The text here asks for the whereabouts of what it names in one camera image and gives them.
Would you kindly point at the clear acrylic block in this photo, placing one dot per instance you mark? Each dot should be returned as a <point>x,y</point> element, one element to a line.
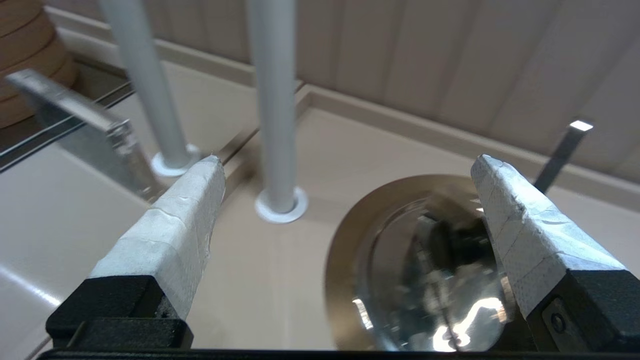
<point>90,130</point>

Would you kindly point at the grey white support pole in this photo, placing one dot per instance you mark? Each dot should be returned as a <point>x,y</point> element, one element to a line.
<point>272,100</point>
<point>145,75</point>

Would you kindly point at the white pole base flange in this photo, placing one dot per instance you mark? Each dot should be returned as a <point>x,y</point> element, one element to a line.
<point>280,216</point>
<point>170,167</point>

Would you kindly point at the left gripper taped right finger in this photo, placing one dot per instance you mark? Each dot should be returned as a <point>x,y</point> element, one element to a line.
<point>545,250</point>

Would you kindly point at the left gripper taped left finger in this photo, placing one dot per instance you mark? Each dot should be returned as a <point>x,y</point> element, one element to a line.
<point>165,250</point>

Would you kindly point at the dark steel recessed tray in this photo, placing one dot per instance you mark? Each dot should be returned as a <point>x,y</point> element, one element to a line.
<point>97,80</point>

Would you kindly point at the bamboo steamer stack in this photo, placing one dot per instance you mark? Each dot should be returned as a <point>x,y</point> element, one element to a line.
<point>30,45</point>

